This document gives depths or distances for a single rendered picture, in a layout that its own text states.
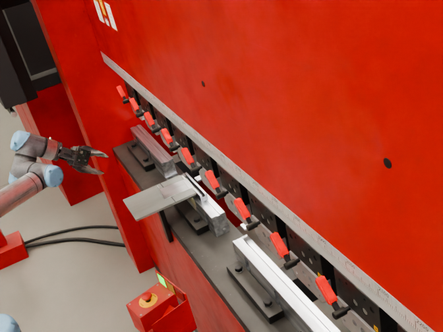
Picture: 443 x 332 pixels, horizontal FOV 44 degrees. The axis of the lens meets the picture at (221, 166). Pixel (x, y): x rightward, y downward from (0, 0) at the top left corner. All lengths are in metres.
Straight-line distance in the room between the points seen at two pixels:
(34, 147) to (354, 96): 1.38
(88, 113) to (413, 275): 2.24
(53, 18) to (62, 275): 1.73
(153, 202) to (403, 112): 1.54
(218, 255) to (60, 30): 1.38
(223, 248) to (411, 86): 1.42
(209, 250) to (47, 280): 1.88
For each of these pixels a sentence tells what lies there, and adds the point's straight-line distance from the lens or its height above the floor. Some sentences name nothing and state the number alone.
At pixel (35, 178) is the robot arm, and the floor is 1.36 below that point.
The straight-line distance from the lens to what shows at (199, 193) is 2.19.
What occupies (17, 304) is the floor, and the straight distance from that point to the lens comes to 3.72.
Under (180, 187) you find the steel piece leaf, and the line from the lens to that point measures 2.26.
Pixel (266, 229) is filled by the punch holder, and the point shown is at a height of 1.25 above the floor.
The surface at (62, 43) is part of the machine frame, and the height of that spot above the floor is 1.49.
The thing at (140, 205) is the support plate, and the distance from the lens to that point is 2.23.
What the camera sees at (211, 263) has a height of 0.87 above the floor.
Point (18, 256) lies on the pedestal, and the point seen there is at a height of 0.04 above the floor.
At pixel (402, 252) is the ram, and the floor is 1.53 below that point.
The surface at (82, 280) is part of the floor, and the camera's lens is 3.65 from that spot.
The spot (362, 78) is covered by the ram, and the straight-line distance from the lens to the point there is 0.86.
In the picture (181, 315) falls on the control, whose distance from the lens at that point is 2.04.
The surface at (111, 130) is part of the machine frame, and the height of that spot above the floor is 0.97.
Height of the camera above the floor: 2.18
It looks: 30 degrees down
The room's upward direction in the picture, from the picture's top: 14 degrees counter-clockwise
